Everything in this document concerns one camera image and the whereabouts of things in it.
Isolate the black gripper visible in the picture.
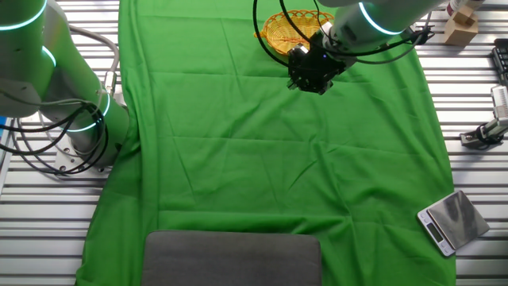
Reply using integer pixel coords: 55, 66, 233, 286
286, 33, 350, 95

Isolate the yellow wicker basket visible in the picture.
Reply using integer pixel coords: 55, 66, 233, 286
262, 9, 337, 56

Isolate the green cloth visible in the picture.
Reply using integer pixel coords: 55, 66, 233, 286
75, 0, 457, 286

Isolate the wooden block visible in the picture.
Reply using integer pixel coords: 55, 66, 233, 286
442, 4, 479, 48

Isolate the grey cushion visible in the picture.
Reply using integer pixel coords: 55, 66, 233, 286
141, 230, 322, 286

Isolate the black keyboard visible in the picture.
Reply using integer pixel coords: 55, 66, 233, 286
491, 38, 508, 87

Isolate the silver digital kitchen scale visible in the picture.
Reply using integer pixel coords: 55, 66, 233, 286
416, 189, 491, 258

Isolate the silver base mounting plate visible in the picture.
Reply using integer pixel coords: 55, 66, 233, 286
53, 133, 113, 176

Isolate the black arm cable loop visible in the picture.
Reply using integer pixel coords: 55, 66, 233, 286
252, 0, 436, 68

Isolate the silver ribbed camera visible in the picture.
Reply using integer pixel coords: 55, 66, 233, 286
491, 85, 508, 120

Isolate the grey cable hose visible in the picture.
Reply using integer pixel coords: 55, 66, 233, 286
69, 24, 121, 96

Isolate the black base cable bundle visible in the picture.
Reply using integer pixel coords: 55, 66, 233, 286
0, 102, 110, 176

